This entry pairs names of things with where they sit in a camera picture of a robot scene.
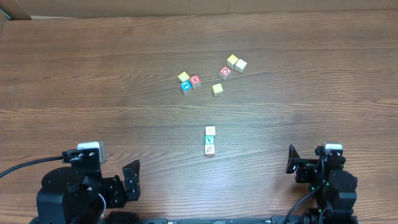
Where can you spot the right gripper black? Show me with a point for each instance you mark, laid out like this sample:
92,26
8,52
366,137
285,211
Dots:
303,168

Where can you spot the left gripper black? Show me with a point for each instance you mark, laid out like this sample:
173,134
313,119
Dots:
116,189

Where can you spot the wooden block leaf picture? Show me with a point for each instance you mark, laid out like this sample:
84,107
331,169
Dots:
209,149

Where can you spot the green block letter V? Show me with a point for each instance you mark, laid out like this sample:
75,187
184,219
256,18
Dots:
209,139

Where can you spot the wooden block letter W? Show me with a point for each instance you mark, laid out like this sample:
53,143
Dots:
210,131

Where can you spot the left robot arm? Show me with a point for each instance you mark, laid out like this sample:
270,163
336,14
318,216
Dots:
78,192

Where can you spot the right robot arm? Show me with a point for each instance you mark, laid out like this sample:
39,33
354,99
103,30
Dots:
333,188

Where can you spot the blue block letter X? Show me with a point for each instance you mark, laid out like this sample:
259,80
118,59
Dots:
186,87

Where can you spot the yellow block centre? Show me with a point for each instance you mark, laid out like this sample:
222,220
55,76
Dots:
217,89

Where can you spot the yellow block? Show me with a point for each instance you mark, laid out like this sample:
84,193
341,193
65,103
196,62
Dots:
232,60
217,89

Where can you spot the yellow block letter G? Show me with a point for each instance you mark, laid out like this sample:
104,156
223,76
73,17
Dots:
183,77

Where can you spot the red block letter M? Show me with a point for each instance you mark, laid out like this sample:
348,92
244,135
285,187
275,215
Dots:
195,81

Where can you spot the plain wooden block far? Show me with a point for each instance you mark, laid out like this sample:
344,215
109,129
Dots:
240,65

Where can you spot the red block letter C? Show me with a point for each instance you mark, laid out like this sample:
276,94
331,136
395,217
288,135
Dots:
225,72

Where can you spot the yellow block far right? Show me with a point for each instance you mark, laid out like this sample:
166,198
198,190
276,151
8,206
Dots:
232,60

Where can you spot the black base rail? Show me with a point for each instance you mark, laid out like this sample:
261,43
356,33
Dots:
276,219

